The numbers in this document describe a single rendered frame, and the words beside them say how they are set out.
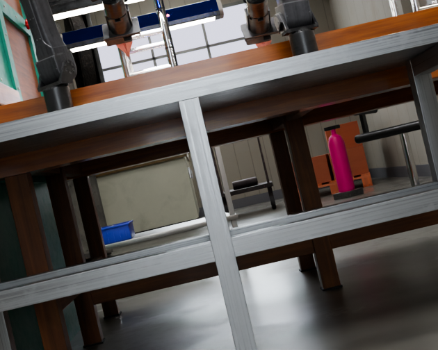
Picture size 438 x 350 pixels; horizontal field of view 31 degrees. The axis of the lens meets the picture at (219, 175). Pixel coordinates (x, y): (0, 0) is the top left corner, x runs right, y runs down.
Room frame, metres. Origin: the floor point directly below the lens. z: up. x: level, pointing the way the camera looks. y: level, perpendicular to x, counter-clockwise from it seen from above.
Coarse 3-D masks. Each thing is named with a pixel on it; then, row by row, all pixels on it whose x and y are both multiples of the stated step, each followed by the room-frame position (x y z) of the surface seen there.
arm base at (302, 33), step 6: (300, 30) 1.88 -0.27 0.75; (306, 30) 1.89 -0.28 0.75; (312, 30) 1.89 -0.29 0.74; (294, 36) 1.88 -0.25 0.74; (300, 36) 1.88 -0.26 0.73; (306, 36) 1.88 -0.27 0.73; (312, 36) 1.88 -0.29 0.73; (294, 42) 1.88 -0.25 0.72; (300, 42) 1.88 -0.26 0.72; (306, 42) 1.87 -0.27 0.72; (312, 42) 1.88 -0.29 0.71; (294, 48) 1.89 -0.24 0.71; (300, 48) 1.88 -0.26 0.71; (306, 48) 1.87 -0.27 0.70; (312, 48) 1.88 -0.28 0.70; (294, 54) 1.89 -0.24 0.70; (300, 54) 1.88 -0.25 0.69
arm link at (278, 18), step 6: (312, 12) 1.91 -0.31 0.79; (276, 18) 1.91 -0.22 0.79; (282, 18) 1.90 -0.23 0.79; (312, 18) 1.90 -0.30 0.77; (276, 24) 1.92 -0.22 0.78; (282, 24) 1.89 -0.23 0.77; (312, 24) 1.89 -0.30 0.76; (282, 30) 1.90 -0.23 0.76; (288, 30) 1.88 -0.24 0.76; (294, 30) 1.88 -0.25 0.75; (282, 36) 1.92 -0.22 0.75
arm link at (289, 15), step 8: (280, 0) 1.90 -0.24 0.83; (288, 0) 1.89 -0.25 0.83; (296, 0) 1.90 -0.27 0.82; (304, 0) 1.90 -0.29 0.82; (280, 8) 1.91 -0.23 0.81; (288, 8) 1.89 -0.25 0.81; (296, 8) 1.89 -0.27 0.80; (304, 8) 1.90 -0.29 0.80; (288, 16) 1.89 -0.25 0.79; (296, 16) 1.89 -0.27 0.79; (304, 16) 1.90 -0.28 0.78; (288, 24) 1.89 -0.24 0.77; (296, 24) 1.90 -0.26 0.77; (304, 24) 1.91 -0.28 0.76
